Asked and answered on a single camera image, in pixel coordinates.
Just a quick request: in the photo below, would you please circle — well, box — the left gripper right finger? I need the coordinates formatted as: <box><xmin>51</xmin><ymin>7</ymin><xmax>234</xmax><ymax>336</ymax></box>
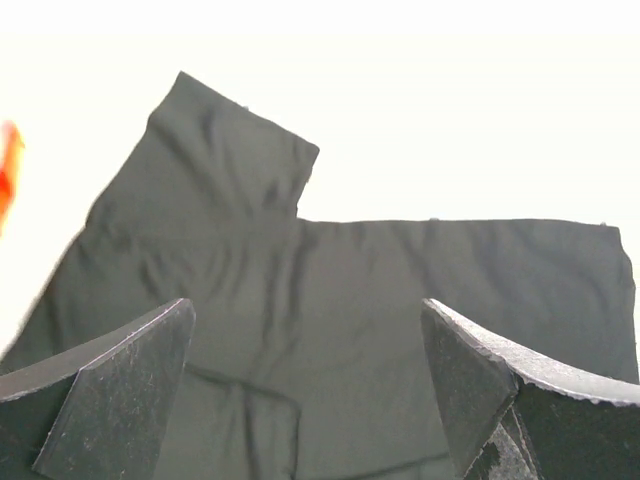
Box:
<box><xmin>421</xmin><ymin>299</ymin><xmax>639</xmax><ymax>480</ymax></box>

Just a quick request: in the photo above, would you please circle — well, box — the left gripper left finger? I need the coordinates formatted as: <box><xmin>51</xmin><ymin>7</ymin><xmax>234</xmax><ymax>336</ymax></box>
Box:
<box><xmin>1</xmin><ymin>299</ymin><xmax>195</xmax><ymax>480</ymax></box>

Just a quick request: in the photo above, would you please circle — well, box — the black t shirt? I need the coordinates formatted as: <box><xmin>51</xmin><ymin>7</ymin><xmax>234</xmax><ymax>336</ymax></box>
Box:
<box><xmin>1</xmin><ymin>73</ymin><xmax>639</xmax><ymax>479</ymax></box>

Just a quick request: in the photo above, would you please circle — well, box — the folded red orange t shirt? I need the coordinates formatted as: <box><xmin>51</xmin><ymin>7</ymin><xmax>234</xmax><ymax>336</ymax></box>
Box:
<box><xmin>1</xmin><ymin>121</ymin><xmax>25</xmax><ymax>229</ymax></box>

